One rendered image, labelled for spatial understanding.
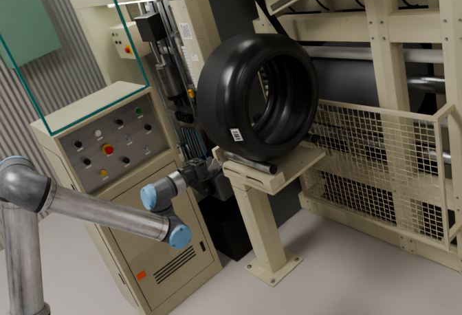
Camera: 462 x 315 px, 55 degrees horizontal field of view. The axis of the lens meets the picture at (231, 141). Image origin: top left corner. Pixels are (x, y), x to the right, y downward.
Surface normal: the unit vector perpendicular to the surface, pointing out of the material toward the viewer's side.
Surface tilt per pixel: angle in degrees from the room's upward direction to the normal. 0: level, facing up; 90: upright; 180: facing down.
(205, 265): 90
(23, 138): 90
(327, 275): 0
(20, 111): 90
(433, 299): 0
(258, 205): 90
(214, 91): 60
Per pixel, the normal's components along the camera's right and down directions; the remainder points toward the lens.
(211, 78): -0.73, -0.21
